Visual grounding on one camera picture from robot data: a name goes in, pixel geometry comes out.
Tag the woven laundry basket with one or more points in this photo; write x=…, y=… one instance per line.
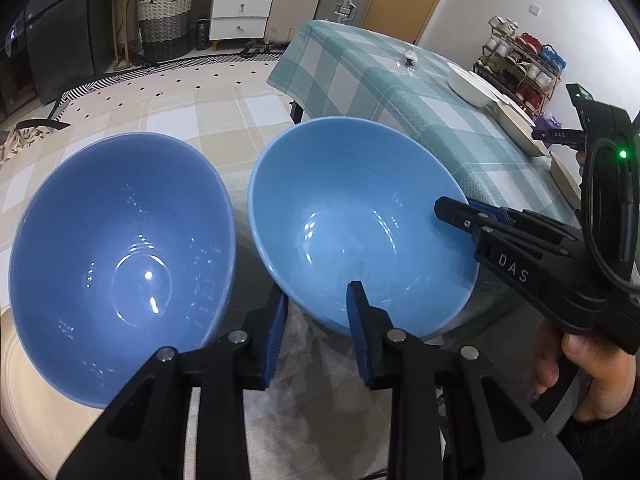
x=165, y=28

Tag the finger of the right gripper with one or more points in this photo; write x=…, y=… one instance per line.
x=461, y=216
x=503, y=215

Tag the beige checked tablecloth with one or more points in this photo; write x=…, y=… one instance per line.
x=316, y=420

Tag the patterned tote bag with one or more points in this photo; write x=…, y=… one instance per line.
x=26, y=133

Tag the large blue bowl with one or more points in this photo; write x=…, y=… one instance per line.
x=127, y=247

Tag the shoe rack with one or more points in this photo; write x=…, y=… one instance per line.
x=520, y=66

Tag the white dishes on table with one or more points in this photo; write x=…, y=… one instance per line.
x=515, y=123

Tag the black water bottle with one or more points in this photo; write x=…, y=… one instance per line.
x=201, y=33

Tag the cream plate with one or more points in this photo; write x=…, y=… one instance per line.
x=46, y=425

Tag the black refrigerator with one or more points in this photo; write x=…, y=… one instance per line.
x=67, y=40

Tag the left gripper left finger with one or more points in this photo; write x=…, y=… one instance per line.
x=142, y=432

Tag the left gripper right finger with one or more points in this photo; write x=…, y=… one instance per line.
x=453, y=415

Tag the person right hand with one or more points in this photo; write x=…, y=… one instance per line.
x=613, y=372

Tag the dotted floor rug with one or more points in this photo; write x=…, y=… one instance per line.
x=103, y=94

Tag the light blue bowl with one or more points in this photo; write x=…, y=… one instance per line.
x=340, y=199

